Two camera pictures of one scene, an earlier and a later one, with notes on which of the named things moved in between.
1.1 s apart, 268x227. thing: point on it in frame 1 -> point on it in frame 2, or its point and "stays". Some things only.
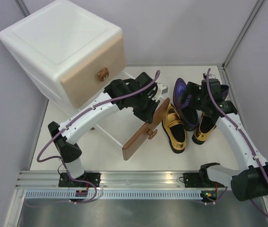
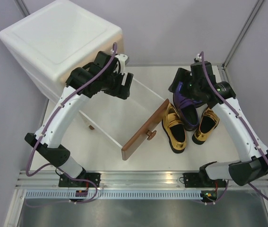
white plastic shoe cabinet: (72, 53) stays
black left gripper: (148, 117) -> (120, 91)
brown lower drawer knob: (151, 134) stays
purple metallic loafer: (188, 114) stays
